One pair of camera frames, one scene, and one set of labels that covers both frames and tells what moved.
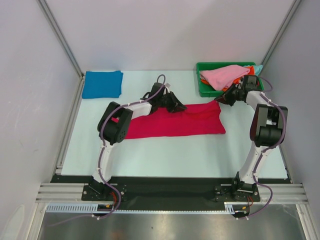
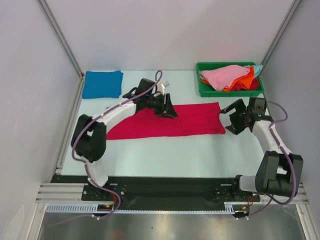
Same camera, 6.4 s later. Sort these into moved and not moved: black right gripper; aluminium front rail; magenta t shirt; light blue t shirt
Moved: black right gripper
Not moved: magenta t shirt; aluminium front rail; light blue t shirt
